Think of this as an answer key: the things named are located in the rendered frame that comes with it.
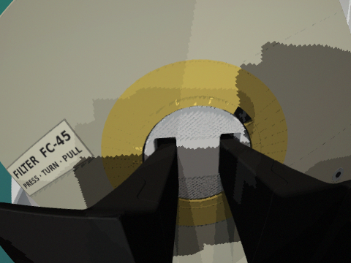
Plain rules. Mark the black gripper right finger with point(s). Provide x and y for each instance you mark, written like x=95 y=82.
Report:
x=281 y=215

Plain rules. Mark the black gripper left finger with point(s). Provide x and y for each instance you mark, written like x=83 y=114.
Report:
x=135 y=223

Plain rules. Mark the grey cylindrical filter cartridge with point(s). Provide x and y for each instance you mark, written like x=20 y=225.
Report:
x=197 y=131

